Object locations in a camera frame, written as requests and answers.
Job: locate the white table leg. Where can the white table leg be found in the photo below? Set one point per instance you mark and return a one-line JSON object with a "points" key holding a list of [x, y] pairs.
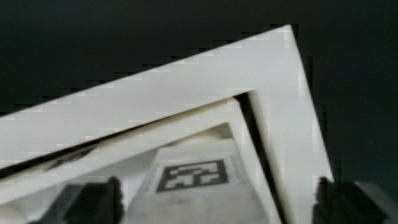
{"points": [[195, 189]]}

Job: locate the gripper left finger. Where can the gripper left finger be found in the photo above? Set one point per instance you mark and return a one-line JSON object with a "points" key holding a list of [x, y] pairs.
{"points": [[87, 204]]}

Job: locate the white square tabletop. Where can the white square tabletop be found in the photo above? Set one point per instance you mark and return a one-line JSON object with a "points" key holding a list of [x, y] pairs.
{"points": [[108, 158]]}

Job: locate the white U-shaped fence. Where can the white U-shaped fence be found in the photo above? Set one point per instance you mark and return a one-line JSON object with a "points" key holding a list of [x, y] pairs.
{"points": [[252, 67]]}

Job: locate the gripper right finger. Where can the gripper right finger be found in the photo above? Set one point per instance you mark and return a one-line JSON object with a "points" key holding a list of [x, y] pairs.
{"points": [[351, 203]]}

